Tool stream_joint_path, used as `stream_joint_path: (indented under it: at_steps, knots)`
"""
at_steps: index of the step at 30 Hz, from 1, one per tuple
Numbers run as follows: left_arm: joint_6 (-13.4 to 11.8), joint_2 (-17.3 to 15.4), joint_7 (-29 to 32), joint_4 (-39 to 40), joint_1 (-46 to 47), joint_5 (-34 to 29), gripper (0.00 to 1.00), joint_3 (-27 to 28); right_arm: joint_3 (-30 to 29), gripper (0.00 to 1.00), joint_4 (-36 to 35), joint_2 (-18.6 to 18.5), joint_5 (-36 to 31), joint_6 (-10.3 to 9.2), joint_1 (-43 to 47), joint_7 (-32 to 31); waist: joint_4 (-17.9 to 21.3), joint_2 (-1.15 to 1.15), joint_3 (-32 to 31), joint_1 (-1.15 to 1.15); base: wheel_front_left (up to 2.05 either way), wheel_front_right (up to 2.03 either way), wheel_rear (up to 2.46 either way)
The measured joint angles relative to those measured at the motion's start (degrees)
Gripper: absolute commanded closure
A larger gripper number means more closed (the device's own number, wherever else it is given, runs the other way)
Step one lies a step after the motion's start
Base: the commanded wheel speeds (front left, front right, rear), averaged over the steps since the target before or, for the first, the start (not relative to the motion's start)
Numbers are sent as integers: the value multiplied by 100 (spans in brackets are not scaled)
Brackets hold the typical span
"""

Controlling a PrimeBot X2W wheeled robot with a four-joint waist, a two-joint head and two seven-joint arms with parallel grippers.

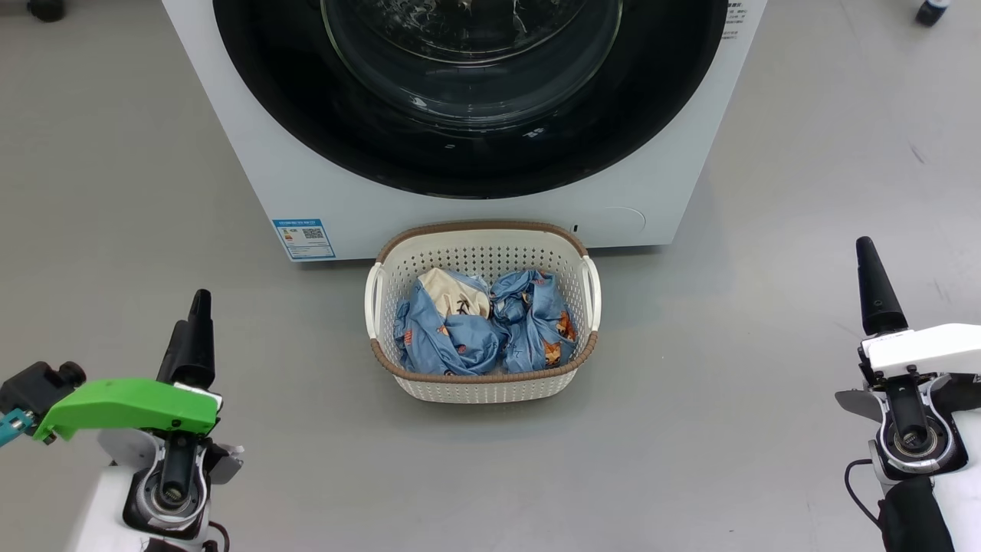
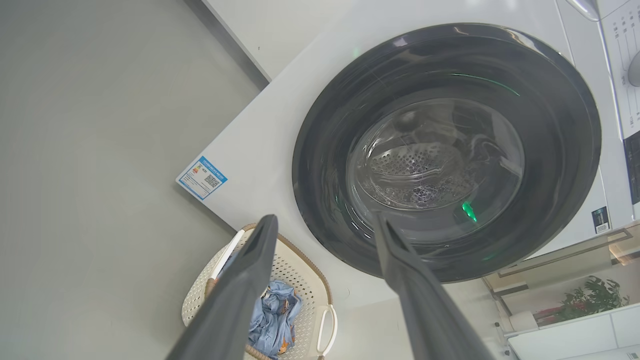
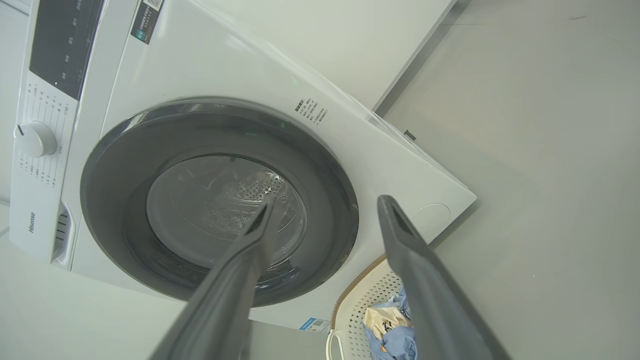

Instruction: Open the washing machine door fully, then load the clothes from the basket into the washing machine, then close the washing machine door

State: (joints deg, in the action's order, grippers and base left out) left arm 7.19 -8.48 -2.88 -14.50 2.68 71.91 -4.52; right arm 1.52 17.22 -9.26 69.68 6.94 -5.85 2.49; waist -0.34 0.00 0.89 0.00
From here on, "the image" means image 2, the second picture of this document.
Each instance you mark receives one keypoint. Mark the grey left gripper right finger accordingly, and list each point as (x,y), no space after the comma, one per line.
(430,310)

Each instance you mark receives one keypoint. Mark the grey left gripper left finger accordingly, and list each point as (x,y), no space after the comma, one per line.
(225,305)

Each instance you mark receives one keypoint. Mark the blue bear print garment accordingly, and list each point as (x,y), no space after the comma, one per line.
(275,320)

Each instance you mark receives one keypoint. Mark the black round glass washer door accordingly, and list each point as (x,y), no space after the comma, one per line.
(325,150)

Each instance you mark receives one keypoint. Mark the white washing machine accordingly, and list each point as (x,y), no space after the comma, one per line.
(270,130)

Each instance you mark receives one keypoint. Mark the dark label sticker with QR code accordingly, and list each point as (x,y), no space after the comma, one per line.
(600,220)

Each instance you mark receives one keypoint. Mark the cream perforated laundry basket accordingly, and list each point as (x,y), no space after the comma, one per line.
(300,270)

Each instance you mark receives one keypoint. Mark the blue white energy label sticker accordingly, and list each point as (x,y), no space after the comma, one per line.
(202,178)

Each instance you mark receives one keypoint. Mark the wooden framed glass panel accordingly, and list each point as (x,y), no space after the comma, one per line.
(560,260)

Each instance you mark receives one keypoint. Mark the white cabinet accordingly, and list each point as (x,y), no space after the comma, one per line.
(575,337)

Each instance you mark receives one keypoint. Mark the green potted plant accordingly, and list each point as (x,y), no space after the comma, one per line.
(592,297)

